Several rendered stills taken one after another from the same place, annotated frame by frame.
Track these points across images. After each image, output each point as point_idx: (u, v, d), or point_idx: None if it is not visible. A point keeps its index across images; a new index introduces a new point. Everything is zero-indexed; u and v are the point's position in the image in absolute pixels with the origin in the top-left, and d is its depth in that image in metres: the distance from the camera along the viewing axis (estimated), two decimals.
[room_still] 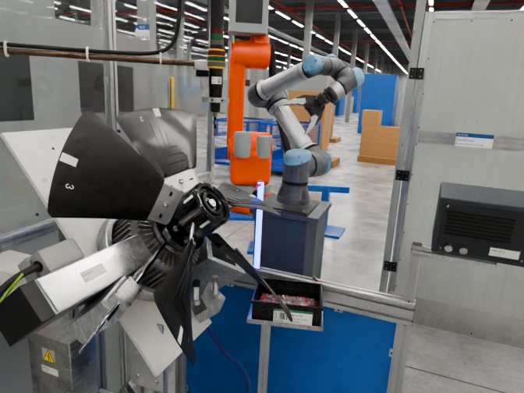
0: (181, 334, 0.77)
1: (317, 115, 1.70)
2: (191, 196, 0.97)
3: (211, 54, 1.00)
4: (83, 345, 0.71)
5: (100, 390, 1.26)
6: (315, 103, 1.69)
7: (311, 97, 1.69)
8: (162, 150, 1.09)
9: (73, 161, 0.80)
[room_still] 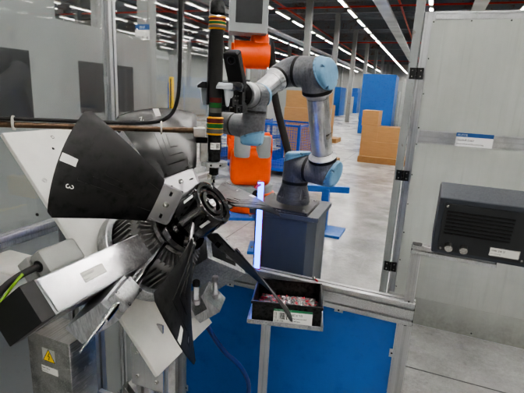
0: (181, 334, 0.77)
1: (235, 83, 1.08)
2: (191, 196, 0.97)
3: (210, 122, 1.04)
4: (83, 345, 0.71)
5: (100, 390, 1.26)
6: None
7: None
8: (162, 150, 1.09)
9: (73, 161, 0.80)
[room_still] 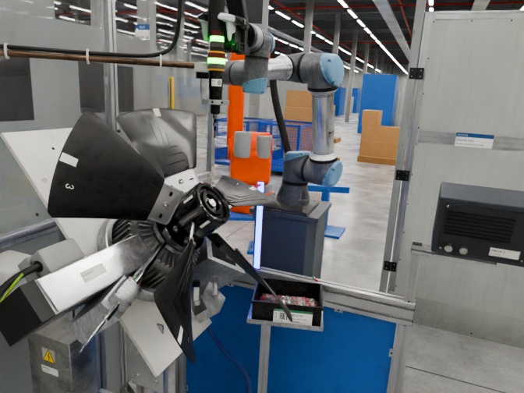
0: (181, 334, 0.77)
1: None
2: (191, 196, 0.97)
3: (211, 57, 1.01)
4: (83, 345, 0.71)
5: (100, 390, 1.26)
6: None
7: None
8: (162, 150, 1.09)
9: (73, 161, 0.80)
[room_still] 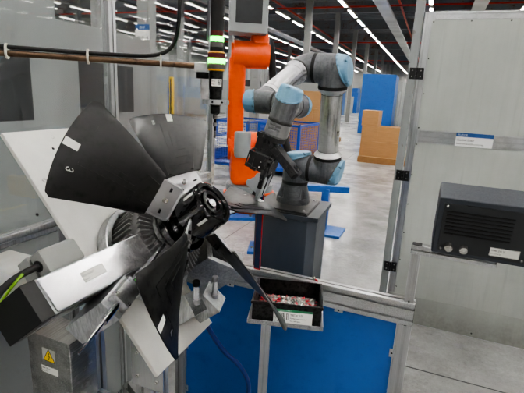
0: (162, 323, 0.75)
1: (272, 173, 1.30)
2: (191, 193, 0.97)
3: (211, 57, 1.01)
4: (82, 347, 0.70)
5: (100, 390, 1.26)
6: (273, 166, 1.26)
7: (270, 168, 1.24)
8: (170, 152, 1.11)
9: (76, 146, 0.82)
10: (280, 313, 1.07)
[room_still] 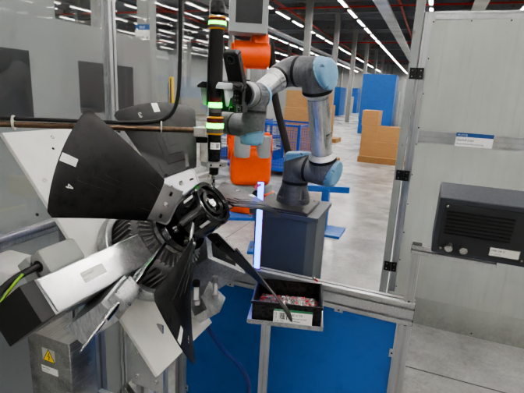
0: (69, 161, 0.79)
1: (235, 83, 1.08)
2: None
3: (210, 122, 1.04)
4: (83, 345, 0.71)
5: (100, 390, 1.26)
6: None
7: None
8: (227, 196, 1.22)
9: (156, 109, 1.13)
10: (181, 335, 0.77)
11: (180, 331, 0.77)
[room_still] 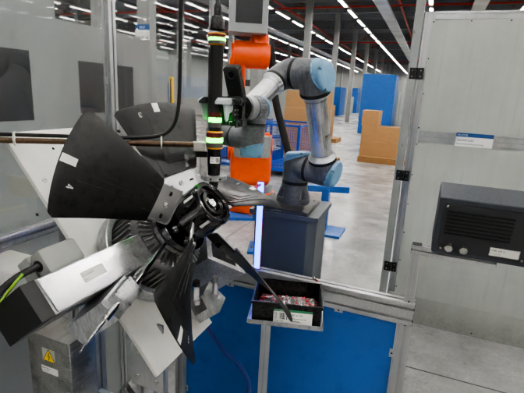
0: (69, 161, 0.79)
1: (235, 98, 1.09)
2: None
3: (210, 137, 1.05)
4: (83, 345, 0.71)
5: (100, 390, 1.26)
6: None
7: None
8: (227, 193, 1.22)
9: (156, 109, 1.13)
10: (181, 335, 0.77)
11: (180, 331, 0.77)
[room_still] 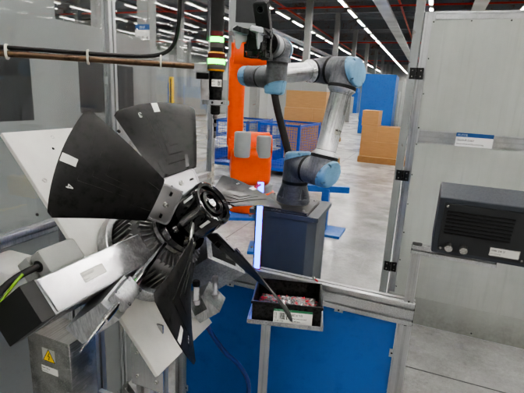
0: (69, 161, 0.79)
1: None
2: None
3: (211, 57, 1.01)
4: (83, 345, 0.71)
5: (100, 390, 1.26)
6: None
7: None
8: (227, 193, 1.22)
9: (156, 109, 1.13)
10: (181, 335, 0.77)
11: (180, 331, 0.77)
